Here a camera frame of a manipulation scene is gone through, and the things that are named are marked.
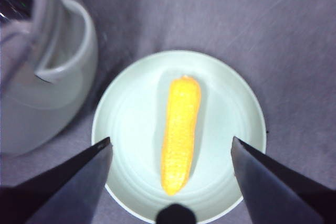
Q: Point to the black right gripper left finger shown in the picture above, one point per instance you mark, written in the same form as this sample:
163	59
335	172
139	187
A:
65	195

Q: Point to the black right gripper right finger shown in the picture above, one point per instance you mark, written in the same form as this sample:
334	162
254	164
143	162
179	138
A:
275	195

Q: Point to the yellow corn cob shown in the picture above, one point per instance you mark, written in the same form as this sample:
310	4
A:
181	134

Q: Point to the pale green electric steamer pot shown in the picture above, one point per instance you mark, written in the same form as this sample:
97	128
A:
39	103

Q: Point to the pale green round plate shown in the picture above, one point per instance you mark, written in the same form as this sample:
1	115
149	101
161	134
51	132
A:
131	119

